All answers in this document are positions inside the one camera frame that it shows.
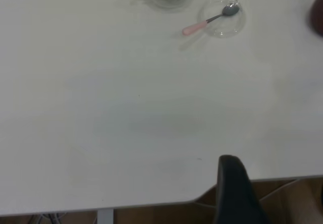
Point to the white table leg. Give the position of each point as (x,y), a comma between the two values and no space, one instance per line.
(105,217)

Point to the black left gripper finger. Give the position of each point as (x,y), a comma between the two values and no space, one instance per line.
(234,196)

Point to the red ceramic mug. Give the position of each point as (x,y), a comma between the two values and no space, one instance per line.
(318,17)

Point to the clear round glass lid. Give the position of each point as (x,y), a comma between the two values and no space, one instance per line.
(227,28)

